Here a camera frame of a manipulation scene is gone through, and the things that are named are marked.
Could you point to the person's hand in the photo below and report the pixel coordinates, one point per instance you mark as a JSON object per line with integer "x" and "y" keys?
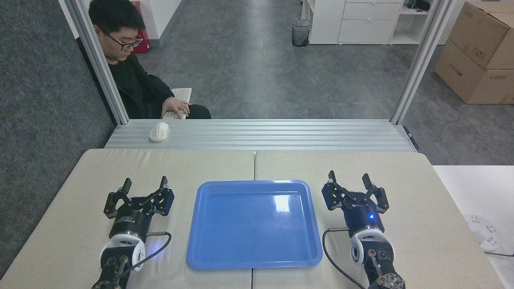
{"x": 176, "y": 106}

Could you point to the round white power socket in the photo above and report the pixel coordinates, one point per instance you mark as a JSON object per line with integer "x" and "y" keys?
{"x": 484, "y": 232}

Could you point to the silver aluminium post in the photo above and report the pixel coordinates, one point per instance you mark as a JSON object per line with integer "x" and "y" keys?
{"x": 98, "y": 64}
{"x": 421, "y": 60}

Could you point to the white keyboard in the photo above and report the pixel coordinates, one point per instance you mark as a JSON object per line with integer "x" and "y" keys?
{"x": 182, "y": 94}

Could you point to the small cardboard box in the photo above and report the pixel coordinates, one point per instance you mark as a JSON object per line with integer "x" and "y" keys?
{"x": 482, "y": 34}

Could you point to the large cardboard box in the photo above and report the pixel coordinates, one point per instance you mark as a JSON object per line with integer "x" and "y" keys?
{"x": 466, "y": 78}

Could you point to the ribbed aluminium rail bed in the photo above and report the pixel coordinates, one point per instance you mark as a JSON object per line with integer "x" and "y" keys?
{"x": 261, "y": 134}

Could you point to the black items on shelf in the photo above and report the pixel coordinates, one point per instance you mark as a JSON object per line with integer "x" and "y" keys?
{"x": 419, "y": 5}

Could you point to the black corner bracket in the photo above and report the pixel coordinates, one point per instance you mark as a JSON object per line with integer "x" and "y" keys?
{"x": 411, "y": 137}

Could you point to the blue plastic tray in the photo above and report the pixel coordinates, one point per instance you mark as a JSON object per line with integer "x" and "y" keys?
{"x": 253, "y": 224}

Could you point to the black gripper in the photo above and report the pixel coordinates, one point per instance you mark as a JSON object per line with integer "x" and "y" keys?
{"x": 130, "y": 222}
{"x": 363, "y": 218}

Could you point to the white drawer cabinet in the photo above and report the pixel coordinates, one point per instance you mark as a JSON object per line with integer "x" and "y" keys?
{"x": 361, "y": 22}

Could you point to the grey felt partition panel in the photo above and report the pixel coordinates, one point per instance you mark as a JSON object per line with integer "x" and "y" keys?
{"x": 44, "y": 120}

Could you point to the grey mesh waste bin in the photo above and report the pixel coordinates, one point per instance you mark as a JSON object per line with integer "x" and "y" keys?
{"x": 301, "y": 33}

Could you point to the white side table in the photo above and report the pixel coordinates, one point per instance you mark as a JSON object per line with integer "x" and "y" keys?
{"x": 482, "y": 192}

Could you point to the white computer mouse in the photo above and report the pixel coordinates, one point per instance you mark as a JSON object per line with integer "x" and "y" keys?
{"x": 159, "y": 131}

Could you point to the person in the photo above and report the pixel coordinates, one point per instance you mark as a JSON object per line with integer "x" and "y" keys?
{"x": 134, "y": 86}

